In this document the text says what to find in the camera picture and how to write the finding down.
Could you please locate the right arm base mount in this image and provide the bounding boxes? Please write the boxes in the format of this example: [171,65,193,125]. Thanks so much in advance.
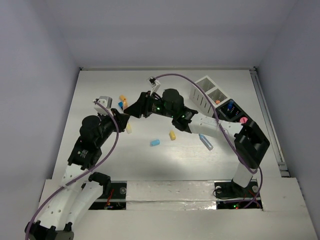
[212,180,263,210]

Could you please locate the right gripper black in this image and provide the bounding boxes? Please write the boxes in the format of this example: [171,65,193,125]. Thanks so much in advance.
[124,90,176,118]

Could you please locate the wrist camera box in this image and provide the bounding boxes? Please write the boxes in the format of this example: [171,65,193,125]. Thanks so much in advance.
[147,76,161,96]
[93,96,113,115]

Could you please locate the yellow marker pen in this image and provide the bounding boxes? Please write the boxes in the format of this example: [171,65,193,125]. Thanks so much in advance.
[126,123,132,134]

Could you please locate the pink round cap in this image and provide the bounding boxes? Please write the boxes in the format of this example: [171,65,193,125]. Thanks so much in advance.
[239,117,248,124]

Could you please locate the white slotted organizer box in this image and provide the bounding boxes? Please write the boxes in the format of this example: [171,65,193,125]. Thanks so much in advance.
[189,75,231,117]

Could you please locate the yellow marker cap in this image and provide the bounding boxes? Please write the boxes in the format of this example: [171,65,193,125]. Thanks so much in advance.
[169,130,176,141]

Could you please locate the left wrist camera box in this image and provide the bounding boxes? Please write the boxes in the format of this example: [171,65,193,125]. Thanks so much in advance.
[93,96,113,115]

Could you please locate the black highlighter blue cap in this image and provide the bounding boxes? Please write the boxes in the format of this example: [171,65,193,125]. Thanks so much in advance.
[118,101,124,110]

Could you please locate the black slotted organizer box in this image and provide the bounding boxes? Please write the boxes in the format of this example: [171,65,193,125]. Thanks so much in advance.
[215,99,252,123]

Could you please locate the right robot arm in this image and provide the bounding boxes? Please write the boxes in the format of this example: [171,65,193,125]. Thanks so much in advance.
[124,88,270,196]

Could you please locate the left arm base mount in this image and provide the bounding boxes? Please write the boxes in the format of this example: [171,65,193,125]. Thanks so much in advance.
[88,172,127,210]

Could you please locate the light blue marker pen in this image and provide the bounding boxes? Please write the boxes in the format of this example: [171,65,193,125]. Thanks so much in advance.
[198,133,214,151]

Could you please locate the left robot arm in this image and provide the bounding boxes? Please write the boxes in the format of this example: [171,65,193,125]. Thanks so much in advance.
[25,108,130,240]

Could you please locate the light blue marker cap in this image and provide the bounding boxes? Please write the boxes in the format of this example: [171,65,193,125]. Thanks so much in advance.
[150,139,161,147]

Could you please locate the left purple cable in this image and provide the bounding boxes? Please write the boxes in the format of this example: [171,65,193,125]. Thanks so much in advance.
[24,99,120,240]

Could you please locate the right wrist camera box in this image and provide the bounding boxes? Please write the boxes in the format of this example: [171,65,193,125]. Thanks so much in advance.
[147,76,161,96]

